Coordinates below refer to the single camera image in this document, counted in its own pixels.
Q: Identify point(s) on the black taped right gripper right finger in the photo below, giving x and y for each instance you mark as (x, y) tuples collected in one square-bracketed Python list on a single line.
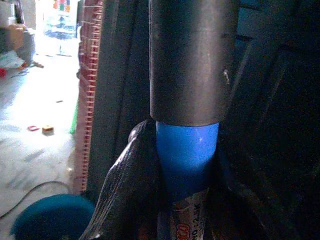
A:
[(240, 210)]

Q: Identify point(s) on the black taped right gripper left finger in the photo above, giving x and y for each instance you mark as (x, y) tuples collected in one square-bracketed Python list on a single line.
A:
[(130, 180)]

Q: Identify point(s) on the small orange yellow floor block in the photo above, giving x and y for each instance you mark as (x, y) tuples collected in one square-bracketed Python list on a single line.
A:
[(48, 129)]

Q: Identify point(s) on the small red floor scrap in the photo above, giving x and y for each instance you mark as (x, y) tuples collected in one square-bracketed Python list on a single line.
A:
[(33, 128)]

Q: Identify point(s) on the green plastic strip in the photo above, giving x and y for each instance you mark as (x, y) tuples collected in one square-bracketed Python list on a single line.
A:
[(74, 120)]

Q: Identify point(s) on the round blue bucket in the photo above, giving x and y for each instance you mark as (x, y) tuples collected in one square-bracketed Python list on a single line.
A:
[(53, 217)]

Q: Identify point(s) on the dark wooden door panel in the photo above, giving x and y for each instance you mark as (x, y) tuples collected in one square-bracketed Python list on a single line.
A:
[(120, 75)]

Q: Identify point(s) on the small red object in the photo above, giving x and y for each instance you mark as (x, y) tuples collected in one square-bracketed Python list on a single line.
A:
[(2, 72)]

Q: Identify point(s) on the blue and white patterned cloth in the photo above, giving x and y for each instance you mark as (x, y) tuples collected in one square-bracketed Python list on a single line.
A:
[(61, 22)]

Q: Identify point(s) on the brown cardboard box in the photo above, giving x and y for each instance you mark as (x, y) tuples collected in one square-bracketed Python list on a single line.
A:
[(17, 37)]

